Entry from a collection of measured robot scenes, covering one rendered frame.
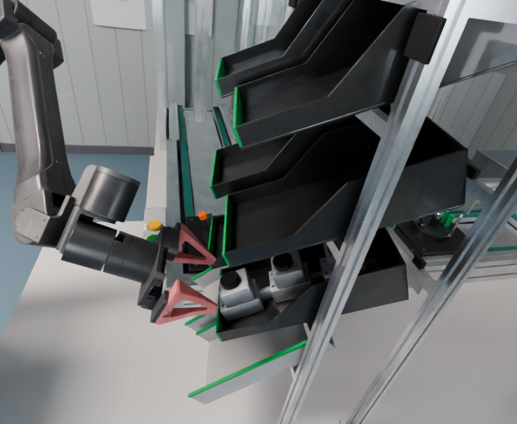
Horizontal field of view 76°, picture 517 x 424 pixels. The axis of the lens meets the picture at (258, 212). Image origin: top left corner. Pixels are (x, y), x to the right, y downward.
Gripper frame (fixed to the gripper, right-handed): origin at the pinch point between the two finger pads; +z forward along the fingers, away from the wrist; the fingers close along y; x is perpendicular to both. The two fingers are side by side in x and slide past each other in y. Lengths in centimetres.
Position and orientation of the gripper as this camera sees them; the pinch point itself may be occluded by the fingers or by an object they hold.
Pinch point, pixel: (210, 281)
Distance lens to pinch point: 51.1
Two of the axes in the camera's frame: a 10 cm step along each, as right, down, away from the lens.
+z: 8.5, 3.6, 3.9
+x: -5.2, 7.4, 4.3
